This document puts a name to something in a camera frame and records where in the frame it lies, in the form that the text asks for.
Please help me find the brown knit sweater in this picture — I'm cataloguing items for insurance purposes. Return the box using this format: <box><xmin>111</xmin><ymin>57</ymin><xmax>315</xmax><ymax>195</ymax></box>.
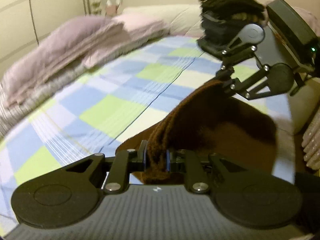
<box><xmin>116</xmin><ymin>80</ymin><xmax>277</xmax><ymax>184</ymax></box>

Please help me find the stack of dark folded clothes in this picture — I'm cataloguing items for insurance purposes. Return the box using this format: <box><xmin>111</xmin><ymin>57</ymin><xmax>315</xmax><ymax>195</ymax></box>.
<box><xmin>197</xmin><ymin>0</ymin><xmax>268</xmax><ymax>59</ymax></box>

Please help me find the white round bin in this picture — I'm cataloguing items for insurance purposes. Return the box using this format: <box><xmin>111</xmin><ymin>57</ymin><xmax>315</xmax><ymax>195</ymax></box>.
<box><xmin>288</xmin><ymin>78</ymin><xmax>319</xmax><ymax>134</ymax></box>

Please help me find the checkered bed sheet mattress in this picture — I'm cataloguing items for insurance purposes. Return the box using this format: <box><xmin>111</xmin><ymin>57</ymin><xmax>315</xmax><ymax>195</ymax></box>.
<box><xmin>0</xmin><ymin>35</ymin><xmax>293</xmax><ymax>235</ymax></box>

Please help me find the white pillow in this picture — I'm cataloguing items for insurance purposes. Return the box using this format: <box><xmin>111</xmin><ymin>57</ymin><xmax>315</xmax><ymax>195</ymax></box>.
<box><xmin>123</xmin><ymin>4</ymin><xmax>203</xmax><ymax>38</ymax></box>

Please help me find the pink folded blanket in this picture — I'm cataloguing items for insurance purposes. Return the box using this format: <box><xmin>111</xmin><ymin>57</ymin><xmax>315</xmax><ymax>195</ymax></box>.
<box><xmin>1</xmin><ymin>14</ymin><xmax>169</xmax><ymax>107</ymax></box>

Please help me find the pink tissue box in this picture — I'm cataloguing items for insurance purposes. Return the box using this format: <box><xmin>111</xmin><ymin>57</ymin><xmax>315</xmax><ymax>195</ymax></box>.
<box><xmin>105</xmin><ymin>4</ymin><xmax>119</xmax><ymax>17</ymax></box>

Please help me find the white striped quilt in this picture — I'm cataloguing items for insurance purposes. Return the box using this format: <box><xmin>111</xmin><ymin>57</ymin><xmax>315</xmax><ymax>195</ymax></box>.
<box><xmin>1</xmin><ymin>60</ymin><xmax>87</xmax><ymax>139</ymax></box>

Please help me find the white sliding wardrobe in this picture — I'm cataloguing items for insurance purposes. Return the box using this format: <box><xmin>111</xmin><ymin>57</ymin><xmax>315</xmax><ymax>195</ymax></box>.
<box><xmin>1</xmin><ymin>0</ymin><xmax>97</xmax><ymax>74</ymax></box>

